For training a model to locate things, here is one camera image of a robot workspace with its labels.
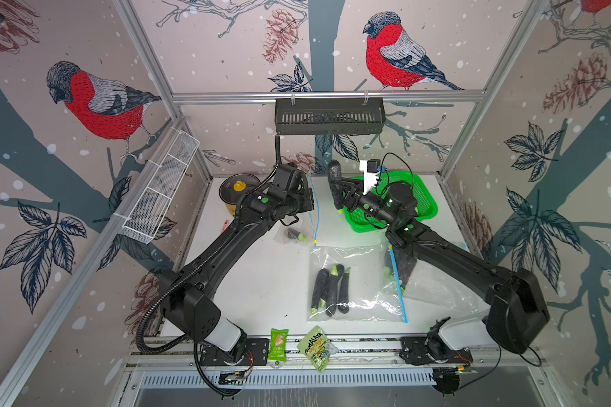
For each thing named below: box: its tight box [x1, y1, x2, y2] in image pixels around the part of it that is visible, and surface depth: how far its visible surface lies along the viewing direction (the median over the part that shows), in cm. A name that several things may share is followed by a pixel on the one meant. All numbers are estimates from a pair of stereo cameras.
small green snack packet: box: [268, 328, 290, 363], surface depth 76 cm
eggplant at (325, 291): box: [310, 263, 352, 318], surface depth 85 cm
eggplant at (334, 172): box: [327, 159, 345, 215], surface depth 70 cm
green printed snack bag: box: [296, 325, 339, 374], surface depth 75 cm
